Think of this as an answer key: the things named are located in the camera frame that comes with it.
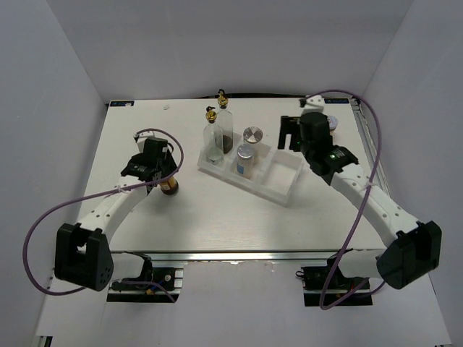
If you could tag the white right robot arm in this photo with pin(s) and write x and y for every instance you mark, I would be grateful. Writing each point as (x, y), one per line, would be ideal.
(412, 248)

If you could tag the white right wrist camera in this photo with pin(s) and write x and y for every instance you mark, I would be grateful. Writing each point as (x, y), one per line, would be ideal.
(313, 103)

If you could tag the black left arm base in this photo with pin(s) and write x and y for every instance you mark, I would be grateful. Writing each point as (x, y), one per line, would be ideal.
(139, 279)

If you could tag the white jar silver lid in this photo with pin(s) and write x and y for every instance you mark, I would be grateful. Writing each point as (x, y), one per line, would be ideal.
(253, 137)

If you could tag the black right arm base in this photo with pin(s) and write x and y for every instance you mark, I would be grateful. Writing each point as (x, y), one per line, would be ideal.
(313, 279)

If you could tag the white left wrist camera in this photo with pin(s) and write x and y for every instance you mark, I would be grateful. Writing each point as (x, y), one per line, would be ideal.
(141, 137)

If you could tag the white three-compartment organizer tray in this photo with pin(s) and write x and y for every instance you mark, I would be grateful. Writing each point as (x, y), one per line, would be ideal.
(272, 175)

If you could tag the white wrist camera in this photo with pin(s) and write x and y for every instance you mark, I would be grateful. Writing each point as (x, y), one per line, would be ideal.
(141, 137)
(313, 103)

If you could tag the red-lid brown sauce jar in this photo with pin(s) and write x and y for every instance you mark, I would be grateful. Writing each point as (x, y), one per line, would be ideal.
(169, 186)

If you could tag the small jar white lid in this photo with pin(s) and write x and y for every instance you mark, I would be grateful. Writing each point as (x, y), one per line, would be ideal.
(333, 122)

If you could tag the blue-label jar silver lid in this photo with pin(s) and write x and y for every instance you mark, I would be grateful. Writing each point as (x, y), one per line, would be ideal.
(245, 160)

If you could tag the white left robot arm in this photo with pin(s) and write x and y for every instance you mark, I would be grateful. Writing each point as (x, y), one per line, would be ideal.
(82, 255)

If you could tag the clear glass bottle gold cap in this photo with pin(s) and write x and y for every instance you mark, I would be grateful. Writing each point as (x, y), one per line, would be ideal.
(213, 138)

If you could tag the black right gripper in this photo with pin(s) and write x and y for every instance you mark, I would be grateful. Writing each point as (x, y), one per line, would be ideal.
(288, 126)

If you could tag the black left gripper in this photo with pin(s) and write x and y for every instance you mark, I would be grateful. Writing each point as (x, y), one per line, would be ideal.
(170, 166)

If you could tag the glass bottle dark sauce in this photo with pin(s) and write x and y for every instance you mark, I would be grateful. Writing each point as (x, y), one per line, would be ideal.
(225, 121)

